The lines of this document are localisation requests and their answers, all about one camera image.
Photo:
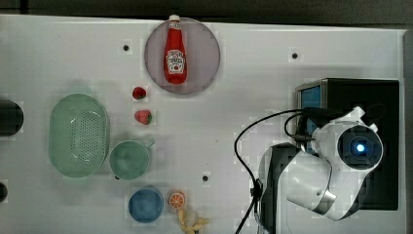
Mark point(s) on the blue oven door with handle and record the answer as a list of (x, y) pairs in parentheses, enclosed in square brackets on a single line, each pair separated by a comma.
[(310, 97)]

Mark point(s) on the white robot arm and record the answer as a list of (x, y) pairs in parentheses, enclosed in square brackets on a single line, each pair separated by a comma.
[(323, 172)]

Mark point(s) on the black toaster oven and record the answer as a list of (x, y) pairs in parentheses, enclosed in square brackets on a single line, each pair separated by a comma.
[(379, 99)]

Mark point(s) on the red green strawberry toy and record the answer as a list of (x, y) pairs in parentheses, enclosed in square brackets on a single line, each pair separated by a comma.
[(143, 117)]

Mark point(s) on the grey round plate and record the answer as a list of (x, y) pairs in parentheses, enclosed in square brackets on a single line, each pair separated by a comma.
[(202, 53)]

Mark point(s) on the red ketchup bottle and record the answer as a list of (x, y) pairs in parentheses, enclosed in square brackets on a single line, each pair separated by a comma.
[(175, 62)]

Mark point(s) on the orange slice toy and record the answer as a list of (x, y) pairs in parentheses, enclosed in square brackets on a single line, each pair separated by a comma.
[(177, 200)]

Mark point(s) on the green mug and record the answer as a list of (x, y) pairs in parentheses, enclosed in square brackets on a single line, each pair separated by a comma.
[(131, 159)]

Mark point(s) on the peeled banana toy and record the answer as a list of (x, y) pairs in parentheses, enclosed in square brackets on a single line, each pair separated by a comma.
[(190, 222)]

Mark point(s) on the blue bowl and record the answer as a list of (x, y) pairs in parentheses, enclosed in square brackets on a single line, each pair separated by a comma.
[(146, 205)]

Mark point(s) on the green perforated colander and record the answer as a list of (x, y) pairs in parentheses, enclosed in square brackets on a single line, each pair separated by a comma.
[(79, 135)]

